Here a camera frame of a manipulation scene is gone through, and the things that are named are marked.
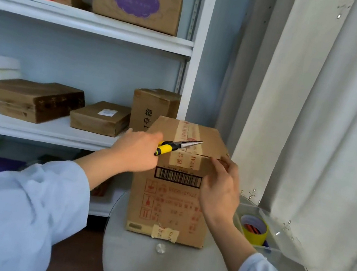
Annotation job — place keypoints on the white curtain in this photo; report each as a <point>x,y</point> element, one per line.
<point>335,132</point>

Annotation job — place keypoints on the upright small cardboard box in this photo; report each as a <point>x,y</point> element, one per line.
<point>153,102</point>

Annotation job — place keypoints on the orange thread snips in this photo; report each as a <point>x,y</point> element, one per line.
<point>251,228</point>

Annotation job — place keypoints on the person's left hand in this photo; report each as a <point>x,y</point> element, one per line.
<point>138,154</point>

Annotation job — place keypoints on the person's right hand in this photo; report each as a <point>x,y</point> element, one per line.
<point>219,195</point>

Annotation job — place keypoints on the open cardboard box red print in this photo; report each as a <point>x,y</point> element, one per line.
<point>101,189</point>

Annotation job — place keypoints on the clear plastic container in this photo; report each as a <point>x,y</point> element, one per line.
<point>238,215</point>

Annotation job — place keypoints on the brown cardboard box red print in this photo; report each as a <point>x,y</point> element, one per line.
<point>168,214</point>

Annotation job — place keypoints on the person's left forearm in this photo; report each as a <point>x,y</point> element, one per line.
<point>8,214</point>

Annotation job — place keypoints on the white metal shelf unit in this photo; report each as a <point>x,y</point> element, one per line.
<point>98,24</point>

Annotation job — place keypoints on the silver table mount disc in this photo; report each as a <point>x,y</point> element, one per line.
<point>160,248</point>

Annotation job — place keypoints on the flat brown box white label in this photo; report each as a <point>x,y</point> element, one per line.
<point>95,123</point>

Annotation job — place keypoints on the yellow tape roll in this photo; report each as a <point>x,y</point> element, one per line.
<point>255,238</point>

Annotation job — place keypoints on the dark brown flat box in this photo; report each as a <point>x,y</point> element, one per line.
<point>34,99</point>

